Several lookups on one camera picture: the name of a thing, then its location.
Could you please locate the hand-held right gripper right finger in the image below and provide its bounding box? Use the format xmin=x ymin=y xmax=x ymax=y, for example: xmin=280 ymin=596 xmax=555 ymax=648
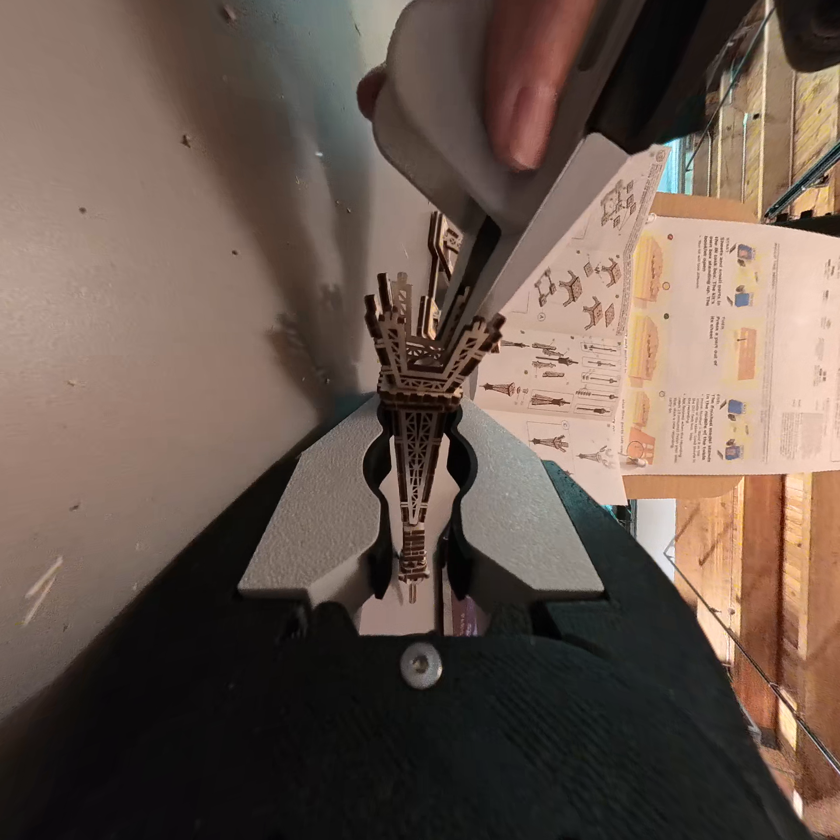
xmin=448 ymin=394 xmax=605 ymax=616

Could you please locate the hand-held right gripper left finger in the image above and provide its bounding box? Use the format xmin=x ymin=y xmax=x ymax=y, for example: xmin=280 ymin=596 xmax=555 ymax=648
xmin=236 ymin=394 xmax=396 ymax=611

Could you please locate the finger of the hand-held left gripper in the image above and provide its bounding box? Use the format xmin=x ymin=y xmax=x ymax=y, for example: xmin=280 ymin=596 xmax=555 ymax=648
xmin=451 ymin=133 xmax=632 ymax=345
xmin=436 ymin=215 xmax=505 ymax=339

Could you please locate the wooden tower base piece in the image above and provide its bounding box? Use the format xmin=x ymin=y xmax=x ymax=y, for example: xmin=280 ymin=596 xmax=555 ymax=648
xmin=427 ymin=210 xmax=466 ymax=316

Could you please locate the wooden tower model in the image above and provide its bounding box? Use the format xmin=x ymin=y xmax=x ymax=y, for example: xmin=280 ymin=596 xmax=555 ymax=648
xmin=364 ymin=270 xmax=506 ymax=605

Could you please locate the grey desk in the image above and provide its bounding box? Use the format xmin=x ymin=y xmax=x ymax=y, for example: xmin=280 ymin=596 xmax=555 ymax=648
xmin=0 ymin=0 xmax=487 ymax=723

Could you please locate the person's left hand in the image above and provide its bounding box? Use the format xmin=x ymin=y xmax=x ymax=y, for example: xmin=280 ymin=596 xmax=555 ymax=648
xmin=486 ymin=0 xmax=599 ymax=173

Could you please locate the purple puzzle box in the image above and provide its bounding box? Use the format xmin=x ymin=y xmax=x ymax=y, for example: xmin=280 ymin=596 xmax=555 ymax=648
xmin=451 ymin=591 xmax=487 ymax=636

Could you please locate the white diagram instruction sheet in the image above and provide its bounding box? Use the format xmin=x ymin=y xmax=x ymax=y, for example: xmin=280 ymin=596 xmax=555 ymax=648
xmin=472 ymin=146 xmax=672 ymax=506

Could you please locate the brown cardboard backing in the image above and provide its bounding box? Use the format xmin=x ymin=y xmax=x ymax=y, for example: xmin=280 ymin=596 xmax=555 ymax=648
xmin=623 ymin=192 xmax=759 ymax=500

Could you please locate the coloured instruction sheet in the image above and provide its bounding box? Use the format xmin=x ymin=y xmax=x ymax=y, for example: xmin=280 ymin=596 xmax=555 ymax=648
xmin=620 ymin=213 xmax=840 ymax=476

